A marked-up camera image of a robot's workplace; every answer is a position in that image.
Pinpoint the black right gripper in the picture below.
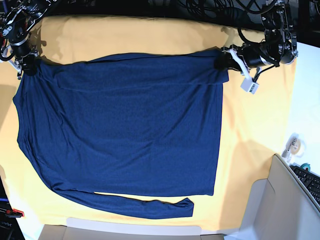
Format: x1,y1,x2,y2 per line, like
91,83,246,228
15,54,38,76

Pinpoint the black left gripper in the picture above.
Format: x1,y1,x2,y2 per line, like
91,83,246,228
214,44,250,74

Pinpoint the blue long-sleeve T-shirt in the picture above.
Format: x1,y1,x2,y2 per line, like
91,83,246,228
13,49,229,219

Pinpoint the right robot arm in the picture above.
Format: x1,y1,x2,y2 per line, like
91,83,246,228
0,0,56,80

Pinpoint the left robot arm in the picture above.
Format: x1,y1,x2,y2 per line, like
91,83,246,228
214,0,298,73

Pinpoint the yellow table cloth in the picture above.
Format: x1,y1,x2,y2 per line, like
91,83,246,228
0,16,296,231

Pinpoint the clear tape roll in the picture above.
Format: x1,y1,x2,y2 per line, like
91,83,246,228
281,133,306,159

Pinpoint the teal tape roll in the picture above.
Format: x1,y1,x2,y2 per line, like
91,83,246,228
300,163,311,172

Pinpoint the red clamp bottom left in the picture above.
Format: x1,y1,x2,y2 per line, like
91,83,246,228
5,209,25,218

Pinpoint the black keyboard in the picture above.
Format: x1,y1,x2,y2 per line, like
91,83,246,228
290,165,320,204

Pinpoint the cardboard box right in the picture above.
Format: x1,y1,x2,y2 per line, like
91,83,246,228
237,154,320,240

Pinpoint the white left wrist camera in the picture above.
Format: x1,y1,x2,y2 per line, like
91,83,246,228
226,48,259,95

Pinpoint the black cable bundle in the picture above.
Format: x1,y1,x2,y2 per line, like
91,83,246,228
184,0,266,28

